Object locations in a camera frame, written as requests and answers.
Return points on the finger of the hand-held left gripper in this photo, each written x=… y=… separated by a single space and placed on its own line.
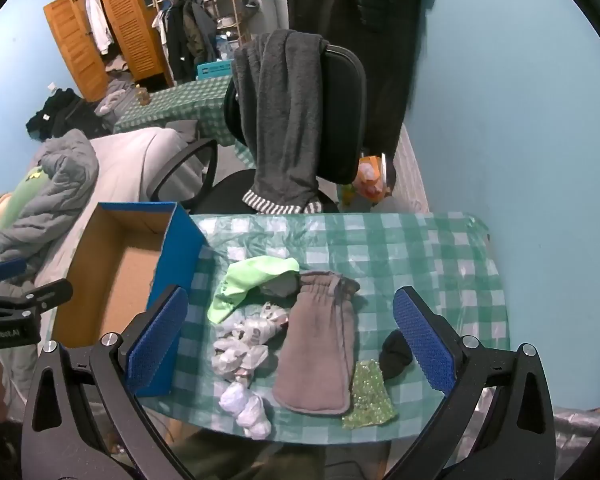
x=7 y=269
x=35 y=296

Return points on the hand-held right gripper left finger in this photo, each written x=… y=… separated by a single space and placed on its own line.
x=160 y=335

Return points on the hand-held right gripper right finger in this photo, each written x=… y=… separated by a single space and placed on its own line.
x=422 y=340

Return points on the black sock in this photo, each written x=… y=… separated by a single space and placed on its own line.
x=395 y=355

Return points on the blue cardboard box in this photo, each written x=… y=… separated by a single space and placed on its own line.
x=110 y=280

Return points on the white patterned sock bundle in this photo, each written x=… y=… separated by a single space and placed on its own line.
x=260 y=325
x=235 y=357

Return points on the light green cloth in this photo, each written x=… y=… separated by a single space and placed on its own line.
x=245 y=280

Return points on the white socks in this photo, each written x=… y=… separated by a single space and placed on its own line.
x=245 y=407

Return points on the green plush toy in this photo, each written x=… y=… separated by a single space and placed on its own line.
x=17 y=200

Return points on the green checked tablecloth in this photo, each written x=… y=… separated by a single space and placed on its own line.
x=405 y=255
x=190 y=100

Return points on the grey quilted duvet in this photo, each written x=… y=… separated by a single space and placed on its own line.
x=55 y=185

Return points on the small grey cloth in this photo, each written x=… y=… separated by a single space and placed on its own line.
x=280 y=285

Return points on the black clothes pile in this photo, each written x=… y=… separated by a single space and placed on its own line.
x=62 y=112

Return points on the orange plastic bag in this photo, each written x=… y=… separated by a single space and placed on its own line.
x=372 y=177

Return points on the grey crumpled blanket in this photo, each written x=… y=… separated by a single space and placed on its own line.
x=580 y=430

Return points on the grey clothes pile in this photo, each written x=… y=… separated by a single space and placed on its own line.
x=112 y=97

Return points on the small amber bottle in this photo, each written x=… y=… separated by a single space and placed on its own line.
x=142 y=96

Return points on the black office chair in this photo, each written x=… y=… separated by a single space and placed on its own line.
x=340 y=110

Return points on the dark grey striped-cuff pants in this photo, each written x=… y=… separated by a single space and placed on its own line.
x=280 y=110

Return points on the white hanging garment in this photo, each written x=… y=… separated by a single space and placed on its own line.
x=99 y=22

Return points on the blue plastic crate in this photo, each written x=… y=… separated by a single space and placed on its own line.
x=215 y=70

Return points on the wooden louvred wardrobe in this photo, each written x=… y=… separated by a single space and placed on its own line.
x=125 y=25

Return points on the dark hanging coats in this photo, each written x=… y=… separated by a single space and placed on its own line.
x=187 y=35

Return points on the black hanging jacket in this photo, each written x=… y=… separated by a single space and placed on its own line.
x=370 y=35

